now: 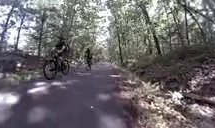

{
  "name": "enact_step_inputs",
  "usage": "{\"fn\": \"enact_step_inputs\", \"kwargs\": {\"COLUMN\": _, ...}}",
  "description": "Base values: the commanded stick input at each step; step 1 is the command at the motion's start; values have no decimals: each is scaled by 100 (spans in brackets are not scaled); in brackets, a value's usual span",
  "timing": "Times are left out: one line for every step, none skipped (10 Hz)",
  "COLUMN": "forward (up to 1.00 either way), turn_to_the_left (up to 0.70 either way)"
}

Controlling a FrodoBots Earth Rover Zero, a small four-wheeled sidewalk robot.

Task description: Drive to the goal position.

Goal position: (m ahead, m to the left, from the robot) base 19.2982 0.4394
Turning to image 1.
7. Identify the person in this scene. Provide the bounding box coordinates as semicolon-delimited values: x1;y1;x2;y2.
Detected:
50;38;71;69
83;47;94;68

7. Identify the bicycle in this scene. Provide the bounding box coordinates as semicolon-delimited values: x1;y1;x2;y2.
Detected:
86;59;93;72
43;55;71;81

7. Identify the wood of trees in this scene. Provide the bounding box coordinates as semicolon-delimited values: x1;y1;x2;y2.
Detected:
0;0;215;66

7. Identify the leaf-covered earth bank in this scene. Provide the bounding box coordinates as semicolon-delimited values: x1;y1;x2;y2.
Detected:
0;50;83;84
109;44;215;128

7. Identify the grey asphalt road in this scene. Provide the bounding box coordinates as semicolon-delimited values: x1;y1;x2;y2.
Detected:
0;61;136;128

